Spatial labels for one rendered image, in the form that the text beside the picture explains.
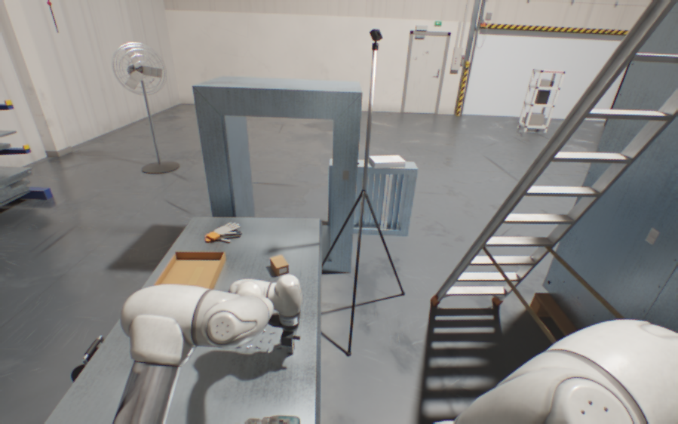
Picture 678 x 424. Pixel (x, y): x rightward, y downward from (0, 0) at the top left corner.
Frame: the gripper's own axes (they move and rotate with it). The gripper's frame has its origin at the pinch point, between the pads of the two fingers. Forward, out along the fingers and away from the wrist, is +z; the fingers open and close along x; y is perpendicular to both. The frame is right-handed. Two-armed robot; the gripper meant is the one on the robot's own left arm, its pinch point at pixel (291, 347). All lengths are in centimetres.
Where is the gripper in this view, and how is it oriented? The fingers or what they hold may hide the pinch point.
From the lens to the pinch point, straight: 161.1
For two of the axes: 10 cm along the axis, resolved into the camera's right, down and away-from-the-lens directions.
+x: 1.3, -4.5, 8.8
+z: -0.4, 8.9, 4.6
